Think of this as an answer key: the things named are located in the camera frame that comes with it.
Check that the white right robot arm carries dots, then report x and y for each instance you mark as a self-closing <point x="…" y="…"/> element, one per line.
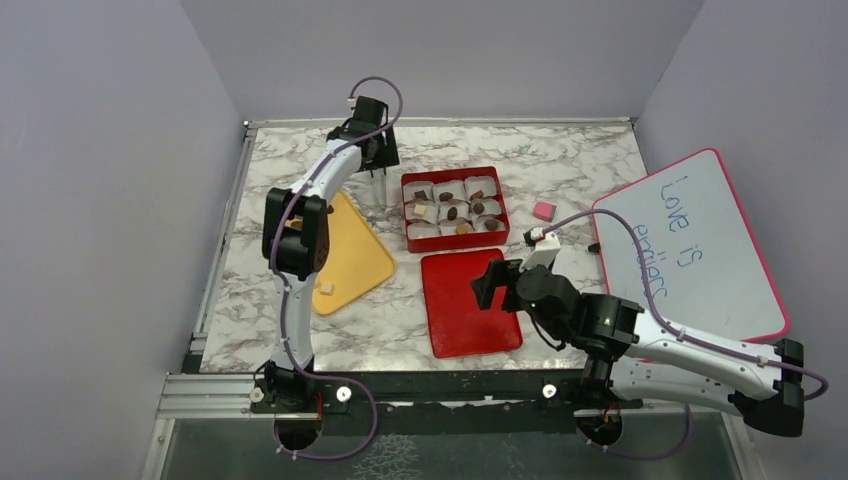
<point x="631" y="356"/>

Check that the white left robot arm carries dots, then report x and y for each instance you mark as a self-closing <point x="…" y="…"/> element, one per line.
<point x="296" y="236"/>

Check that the pink whiteboard eraser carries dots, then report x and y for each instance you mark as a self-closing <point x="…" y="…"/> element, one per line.
<point x="544" y="211"/>

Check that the red box lid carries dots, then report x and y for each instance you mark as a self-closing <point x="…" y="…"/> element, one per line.
<point x="457" y="326"/>

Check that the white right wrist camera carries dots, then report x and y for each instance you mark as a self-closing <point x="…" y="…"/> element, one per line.
<point x="544" y="245"/>

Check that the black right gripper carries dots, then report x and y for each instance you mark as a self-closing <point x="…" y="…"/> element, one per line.
<point x="497" y="274"/>

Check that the red chocolate box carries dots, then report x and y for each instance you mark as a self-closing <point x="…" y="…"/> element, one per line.
<point x="470" y="240"/>

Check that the yellow plastic tray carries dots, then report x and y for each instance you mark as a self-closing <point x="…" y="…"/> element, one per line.
<point x="357" y="261"/>

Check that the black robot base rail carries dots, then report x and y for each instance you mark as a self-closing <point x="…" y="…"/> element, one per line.
<point x="455" y="402"/>

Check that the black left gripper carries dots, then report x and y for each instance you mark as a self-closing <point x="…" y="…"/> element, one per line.
<point x="385" y="155"/>

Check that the pink framed whiteboard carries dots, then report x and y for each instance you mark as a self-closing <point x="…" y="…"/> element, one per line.
<point x="680" y="237"/>

